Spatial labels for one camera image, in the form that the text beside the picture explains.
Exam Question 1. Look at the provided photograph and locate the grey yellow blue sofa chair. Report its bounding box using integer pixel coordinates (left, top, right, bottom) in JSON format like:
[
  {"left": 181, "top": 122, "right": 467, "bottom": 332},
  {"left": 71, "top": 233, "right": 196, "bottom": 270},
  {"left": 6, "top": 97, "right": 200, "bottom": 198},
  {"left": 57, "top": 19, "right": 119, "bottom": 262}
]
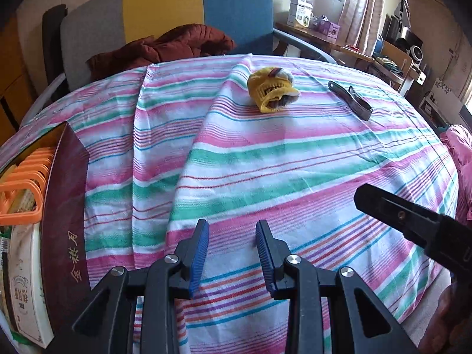
[{"left": 61, "top": 0, "right": 338, "bottom": 93}]

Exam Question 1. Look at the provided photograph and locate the white printed box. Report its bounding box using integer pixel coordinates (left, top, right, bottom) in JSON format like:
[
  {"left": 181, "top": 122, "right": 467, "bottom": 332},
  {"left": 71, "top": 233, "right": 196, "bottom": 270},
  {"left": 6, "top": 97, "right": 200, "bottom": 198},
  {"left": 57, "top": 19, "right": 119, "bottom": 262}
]
[{"left": 7, "top": 223, "right": 56, "bottom": 349}]

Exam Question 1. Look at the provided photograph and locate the pink cloth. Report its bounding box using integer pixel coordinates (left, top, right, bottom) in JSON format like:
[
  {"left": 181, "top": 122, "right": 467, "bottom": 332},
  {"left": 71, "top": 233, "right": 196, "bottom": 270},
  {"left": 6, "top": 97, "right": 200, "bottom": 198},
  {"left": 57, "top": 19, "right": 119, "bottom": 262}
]
[{"left": 440, "top": 124, "right": 472, "bottom": 222}]

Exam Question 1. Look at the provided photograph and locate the dark metal pot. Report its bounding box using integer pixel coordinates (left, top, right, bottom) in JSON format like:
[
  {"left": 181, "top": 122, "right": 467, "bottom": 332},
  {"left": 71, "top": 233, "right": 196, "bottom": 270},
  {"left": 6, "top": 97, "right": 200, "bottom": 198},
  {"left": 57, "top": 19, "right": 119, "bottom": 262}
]
[{"left": 396, "top": 26, "right": 423, "bottom": 50}]

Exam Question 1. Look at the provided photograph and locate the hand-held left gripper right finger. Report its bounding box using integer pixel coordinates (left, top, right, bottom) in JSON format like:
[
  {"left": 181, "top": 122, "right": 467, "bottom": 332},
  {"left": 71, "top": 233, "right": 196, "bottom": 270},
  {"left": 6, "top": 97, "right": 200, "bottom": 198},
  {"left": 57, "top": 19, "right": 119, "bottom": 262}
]
[{"left": 255, "top": 219, "right": 417, "bottom": 354}]

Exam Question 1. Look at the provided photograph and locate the yellow knit glove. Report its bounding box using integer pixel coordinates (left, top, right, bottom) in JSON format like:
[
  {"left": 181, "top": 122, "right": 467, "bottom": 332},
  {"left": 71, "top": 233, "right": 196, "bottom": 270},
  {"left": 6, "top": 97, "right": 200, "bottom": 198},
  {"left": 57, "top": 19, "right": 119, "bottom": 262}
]
[{"left": 247, "top": 67, "right": 299, "bottom": 114}]

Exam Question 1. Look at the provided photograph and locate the white product box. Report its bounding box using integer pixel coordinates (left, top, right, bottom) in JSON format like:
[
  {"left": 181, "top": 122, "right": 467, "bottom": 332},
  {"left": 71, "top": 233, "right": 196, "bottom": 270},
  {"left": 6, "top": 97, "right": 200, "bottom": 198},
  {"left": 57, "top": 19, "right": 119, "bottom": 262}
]
[{"left": 288, "top": 0, "right": 314, "bottom": 28}]

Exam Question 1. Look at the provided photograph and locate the black folding tool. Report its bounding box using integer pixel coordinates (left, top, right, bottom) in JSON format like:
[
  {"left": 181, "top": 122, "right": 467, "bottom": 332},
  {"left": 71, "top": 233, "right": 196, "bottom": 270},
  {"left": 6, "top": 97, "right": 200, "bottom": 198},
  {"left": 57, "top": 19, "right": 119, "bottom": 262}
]
[{"left": 327, "top": 80, "right": 373, "bottom": 122}]

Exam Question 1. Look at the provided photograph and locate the striped pink green blanket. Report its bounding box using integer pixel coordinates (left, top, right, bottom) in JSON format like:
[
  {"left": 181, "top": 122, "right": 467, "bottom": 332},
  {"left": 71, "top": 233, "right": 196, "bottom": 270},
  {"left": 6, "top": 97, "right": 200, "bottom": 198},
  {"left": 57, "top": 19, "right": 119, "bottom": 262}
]
[{"left": 0, "top": 53, "right": 461, "bottom": 354}]

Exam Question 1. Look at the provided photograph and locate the wooden chair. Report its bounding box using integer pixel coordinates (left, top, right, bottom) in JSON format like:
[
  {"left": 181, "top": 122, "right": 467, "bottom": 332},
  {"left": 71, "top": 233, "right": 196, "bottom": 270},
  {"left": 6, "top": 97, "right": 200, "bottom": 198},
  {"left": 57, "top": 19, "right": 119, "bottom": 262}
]
[{"left": 365, "top": 40, "right": 414, "bottom": 89}]

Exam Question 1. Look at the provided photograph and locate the purple carton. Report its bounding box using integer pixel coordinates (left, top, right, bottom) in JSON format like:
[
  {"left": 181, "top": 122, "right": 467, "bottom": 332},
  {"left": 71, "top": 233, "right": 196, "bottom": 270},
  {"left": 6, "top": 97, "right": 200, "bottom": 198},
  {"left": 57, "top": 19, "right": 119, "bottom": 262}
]
[{"left": 319, "top": 20, "right": 342, "bottom": 41}]

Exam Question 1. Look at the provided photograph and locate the brown padded jacket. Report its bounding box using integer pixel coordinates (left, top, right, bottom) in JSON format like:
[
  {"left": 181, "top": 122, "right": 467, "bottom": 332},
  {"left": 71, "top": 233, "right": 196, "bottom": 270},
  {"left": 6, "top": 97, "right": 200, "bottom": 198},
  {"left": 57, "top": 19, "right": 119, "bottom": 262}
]
[{"left": 86, "top": 24, "right": 237, "bottom": 82}]

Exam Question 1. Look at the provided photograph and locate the round white fan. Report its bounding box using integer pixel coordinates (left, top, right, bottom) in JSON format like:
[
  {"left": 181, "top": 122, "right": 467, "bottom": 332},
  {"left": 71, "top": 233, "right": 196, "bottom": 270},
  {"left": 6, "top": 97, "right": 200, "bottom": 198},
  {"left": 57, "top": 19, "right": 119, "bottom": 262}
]
[{"left": 407, "top": 44, "right": 425, "bottom": 63}]

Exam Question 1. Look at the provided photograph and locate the printed cardboard box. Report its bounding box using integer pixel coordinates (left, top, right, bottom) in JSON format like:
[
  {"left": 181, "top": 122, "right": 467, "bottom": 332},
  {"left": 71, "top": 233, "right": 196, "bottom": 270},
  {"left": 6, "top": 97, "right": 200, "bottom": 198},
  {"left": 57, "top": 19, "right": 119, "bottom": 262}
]
[{"left": 424, "top": 77, "right": 465, "bottom": 126}]

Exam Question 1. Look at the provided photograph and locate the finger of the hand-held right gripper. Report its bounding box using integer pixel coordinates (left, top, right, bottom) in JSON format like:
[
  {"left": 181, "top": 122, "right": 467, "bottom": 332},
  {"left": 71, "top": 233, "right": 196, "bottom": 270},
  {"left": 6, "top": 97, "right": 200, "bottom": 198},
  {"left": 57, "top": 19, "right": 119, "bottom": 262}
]
[{"left": 354, "top": 182, "right": 442, "bottom": 248}]

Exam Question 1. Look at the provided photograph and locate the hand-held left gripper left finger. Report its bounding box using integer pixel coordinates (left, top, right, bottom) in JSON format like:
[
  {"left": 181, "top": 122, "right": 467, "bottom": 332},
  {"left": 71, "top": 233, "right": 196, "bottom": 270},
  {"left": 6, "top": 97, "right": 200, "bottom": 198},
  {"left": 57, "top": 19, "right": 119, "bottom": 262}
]
[{"left": 48, "top": 219, "right": 210, "bottom": 354}]

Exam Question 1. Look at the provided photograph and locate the orange plastic rack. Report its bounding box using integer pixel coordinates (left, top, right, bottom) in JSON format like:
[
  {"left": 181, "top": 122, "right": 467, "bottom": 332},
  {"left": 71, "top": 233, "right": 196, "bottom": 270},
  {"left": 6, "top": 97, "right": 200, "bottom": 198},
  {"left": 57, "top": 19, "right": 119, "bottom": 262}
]
[{"left": 0, "top": 147, "right": 56, "bottom": 225}]

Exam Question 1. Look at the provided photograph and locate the dark red gift box container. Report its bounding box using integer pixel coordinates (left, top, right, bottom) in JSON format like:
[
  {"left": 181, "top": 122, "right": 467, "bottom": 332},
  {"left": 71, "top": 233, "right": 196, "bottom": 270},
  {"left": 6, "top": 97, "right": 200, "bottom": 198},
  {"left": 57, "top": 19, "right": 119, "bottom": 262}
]
[{"left": 0, "top": 120, "right": 91, "bottom": 347}]

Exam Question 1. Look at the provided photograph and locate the wooden cabinet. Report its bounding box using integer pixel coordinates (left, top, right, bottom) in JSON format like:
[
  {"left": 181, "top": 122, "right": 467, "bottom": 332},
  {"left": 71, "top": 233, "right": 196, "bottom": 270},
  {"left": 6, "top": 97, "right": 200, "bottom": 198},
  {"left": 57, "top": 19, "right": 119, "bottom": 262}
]
[{"left": 0, "top": 18, "right": 37, "bottom": 137}]

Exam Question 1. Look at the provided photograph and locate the wooden side table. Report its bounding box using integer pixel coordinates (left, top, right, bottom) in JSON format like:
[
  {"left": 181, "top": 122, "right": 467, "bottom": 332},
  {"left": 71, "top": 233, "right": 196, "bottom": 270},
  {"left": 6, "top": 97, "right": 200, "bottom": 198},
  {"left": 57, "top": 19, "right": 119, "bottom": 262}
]
[{"left": 275, "top": 22, "right": 373, "bottom": 63}]

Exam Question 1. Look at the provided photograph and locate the black chair back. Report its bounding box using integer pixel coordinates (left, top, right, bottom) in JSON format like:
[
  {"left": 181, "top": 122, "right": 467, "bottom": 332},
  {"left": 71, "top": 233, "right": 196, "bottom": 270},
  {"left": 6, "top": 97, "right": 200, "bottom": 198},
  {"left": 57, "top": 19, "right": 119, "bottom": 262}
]
[{"left": 42, "top": 4, "right": 69, "bottom": 89}]

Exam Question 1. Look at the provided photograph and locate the pink patterned curtain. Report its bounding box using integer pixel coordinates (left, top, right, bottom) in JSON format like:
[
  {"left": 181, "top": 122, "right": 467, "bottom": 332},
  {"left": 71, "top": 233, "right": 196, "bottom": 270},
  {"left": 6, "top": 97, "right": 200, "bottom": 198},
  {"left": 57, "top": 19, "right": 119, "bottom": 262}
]
[{"left": 337, "top": 0, "right": 388, "bottom": 58}]

